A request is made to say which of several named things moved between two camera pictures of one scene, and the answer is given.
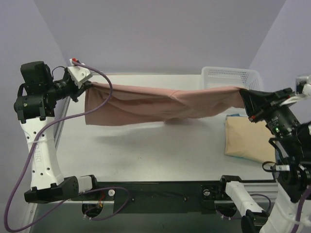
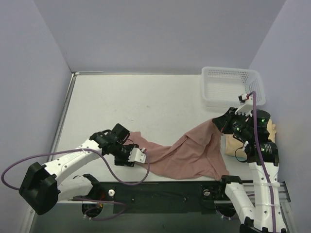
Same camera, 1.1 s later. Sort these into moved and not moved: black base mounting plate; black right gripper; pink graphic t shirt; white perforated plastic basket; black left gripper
Moved: pink graphic t shirt; black right gripper; black left gripper
Not moved: white perforated plastic basket; black base mounting plate
